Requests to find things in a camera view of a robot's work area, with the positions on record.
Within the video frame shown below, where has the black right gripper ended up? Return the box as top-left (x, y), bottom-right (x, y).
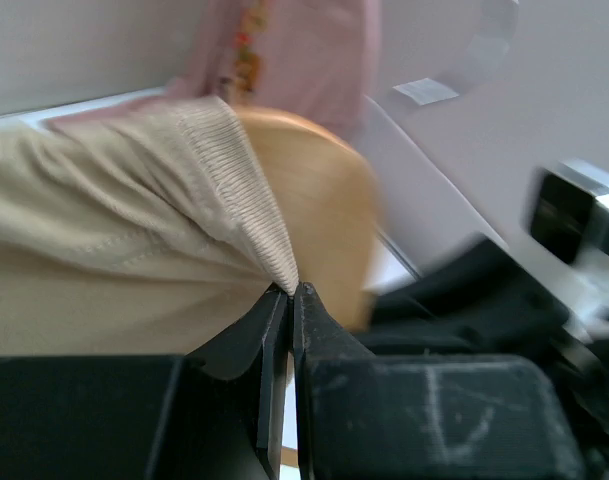
top-left (358, 238), bottom-right (609, 479)

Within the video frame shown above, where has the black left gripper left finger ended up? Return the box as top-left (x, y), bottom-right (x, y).
top-left (188, 286), bottom-right (288, 479)

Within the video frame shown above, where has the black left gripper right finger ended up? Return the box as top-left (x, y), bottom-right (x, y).
top-left (292, 283), bottom-right (381, 479)

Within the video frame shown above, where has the wooden hanger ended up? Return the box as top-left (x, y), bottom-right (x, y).
top-left (234, 107), bottom-right (379, 331)

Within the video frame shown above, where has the beige t shirt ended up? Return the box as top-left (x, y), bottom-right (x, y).
top-left (0, 98), bottom-right (299, 355)

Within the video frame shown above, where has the pink t shirt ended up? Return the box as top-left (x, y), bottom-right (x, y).
top-left (47, 0), bottom-right (381, 137)

